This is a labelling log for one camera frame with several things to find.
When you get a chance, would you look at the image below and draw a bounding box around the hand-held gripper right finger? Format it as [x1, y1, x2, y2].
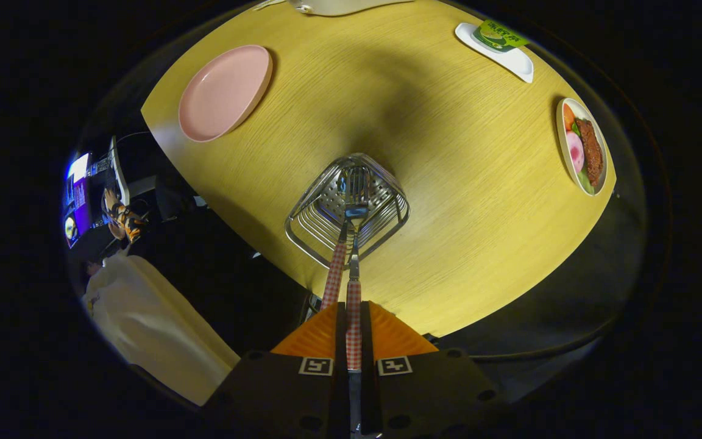
[360, 301, 513, 439]

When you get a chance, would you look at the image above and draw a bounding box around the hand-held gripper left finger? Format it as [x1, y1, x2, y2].
[202, 301, 350, 439]

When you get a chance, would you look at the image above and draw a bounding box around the red checked handle fork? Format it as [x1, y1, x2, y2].
[344, 166, 371, 435]

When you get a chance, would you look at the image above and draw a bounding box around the red checked handle spoon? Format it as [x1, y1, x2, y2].
[321, 174, 352, 310]

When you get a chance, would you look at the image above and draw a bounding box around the person's white clothing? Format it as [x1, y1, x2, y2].
[82, 251, 241, 407]

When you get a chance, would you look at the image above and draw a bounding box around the orange and black object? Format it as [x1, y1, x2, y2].
[102, 188, 146, 244]

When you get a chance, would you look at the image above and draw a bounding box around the white oval food plate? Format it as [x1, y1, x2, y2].
[556, 98, 609, 197]

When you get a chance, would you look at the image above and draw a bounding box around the pink round plate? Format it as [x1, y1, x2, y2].
[178, 45, 274, 143]

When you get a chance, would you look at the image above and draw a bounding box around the brown meat patty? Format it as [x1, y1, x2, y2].
[575, 118, 605, 187]

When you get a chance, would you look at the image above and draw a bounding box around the computer monitor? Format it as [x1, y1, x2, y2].
[62, 152, 93, 249]

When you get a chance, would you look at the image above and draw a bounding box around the white square coaster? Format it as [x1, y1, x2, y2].
[455, 23, 535, 84]

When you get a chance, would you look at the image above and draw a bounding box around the green label drink bottle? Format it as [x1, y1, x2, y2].
[472, 18, 531, 54]

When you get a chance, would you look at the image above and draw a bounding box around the white toaster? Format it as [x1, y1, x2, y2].
[287, 0, 416, 17]

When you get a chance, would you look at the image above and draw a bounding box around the metal wire cutlery basket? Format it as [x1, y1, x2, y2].
[284, 152, 411, 269]

